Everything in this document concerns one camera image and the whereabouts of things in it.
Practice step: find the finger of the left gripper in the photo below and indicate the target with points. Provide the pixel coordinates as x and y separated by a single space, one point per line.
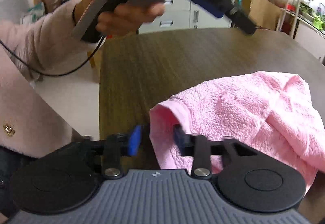
241 20

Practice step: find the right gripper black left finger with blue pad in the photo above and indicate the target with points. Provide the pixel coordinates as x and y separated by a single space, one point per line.
104 156

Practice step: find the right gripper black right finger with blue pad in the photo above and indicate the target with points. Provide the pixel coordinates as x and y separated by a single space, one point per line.
201 149

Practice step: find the pink terry towel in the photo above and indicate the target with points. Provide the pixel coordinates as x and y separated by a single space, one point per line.
268 111

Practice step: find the pink fleece sleeve forearm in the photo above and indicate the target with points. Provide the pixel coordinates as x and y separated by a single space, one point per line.
28 124

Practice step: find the person's left hand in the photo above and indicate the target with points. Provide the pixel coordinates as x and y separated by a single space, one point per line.
124 19

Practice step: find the cardboard box on floor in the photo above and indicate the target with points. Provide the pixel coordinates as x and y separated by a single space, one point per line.
264 13

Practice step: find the white metal filing cabinet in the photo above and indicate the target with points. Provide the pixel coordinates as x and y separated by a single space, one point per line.
184 14

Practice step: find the white low sideboard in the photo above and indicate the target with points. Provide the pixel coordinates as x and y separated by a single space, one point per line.
310 38

